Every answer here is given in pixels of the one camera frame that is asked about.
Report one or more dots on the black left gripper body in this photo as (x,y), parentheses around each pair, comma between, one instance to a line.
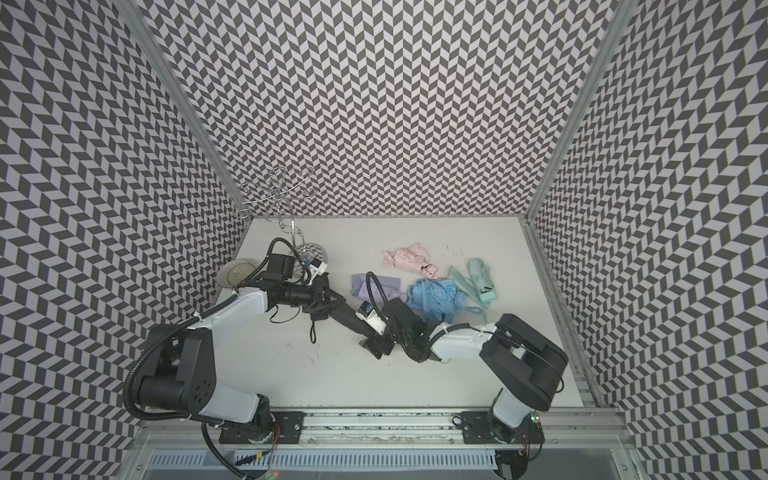
(308,296)

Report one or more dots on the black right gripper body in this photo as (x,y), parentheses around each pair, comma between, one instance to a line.
(401,337)

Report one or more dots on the black umbrella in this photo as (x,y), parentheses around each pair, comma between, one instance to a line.
(342,313)

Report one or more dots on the blue umbrella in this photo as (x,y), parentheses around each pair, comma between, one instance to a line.
(438,301)

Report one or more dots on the purple umbrella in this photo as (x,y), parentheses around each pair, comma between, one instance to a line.
(386,287)

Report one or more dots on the pink umbrella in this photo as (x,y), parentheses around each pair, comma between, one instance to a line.
(413,259)

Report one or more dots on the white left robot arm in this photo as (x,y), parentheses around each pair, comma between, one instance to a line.
(176,376)

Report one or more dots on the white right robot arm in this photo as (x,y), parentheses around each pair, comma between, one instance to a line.
(529,366)

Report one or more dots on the pink ribbed glass bowl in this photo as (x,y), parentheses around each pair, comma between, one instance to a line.
(235,272)

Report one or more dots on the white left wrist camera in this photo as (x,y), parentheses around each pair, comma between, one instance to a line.
(316,267)

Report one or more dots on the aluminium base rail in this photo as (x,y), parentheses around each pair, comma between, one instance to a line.
(356,439)

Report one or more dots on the chrome wire stand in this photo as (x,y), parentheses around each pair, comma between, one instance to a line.
(277,205)

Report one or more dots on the aluminium corner post left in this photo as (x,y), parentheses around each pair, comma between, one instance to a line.
(141,33)

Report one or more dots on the aluminium corner post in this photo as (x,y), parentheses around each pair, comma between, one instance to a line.
(141,33)
(595,74)

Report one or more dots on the aluminium corner post right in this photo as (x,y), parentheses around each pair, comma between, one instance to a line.
(595,74)

